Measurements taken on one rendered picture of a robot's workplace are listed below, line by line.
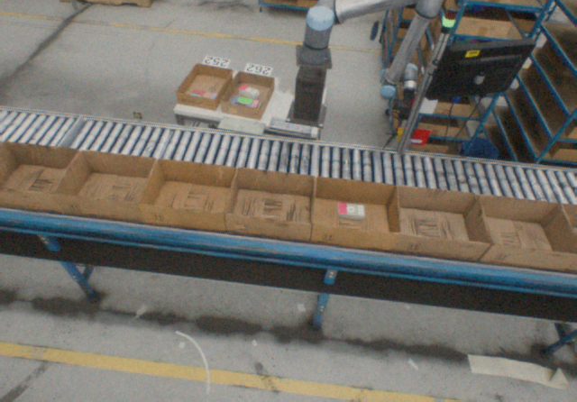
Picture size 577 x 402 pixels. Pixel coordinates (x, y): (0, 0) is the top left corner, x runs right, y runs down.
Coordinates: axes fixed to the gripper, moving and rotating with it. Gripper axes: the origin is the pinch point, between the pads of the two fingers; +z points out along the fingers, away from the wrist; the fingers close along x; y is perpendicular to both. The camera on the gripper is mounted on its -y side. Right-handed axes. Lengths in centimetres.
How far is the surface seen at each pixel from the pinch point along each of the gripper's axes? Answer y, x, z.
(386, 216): -27, 23, 66
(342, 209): -25, 46, 65
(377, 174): 6.2, 15.5, 36.1
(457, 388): 11, -46, 155
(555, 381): 4, -107, 146
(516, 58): -57, -25, -16
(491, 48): -62, -8, -15
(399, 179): 2.1, 2.6, 38.3
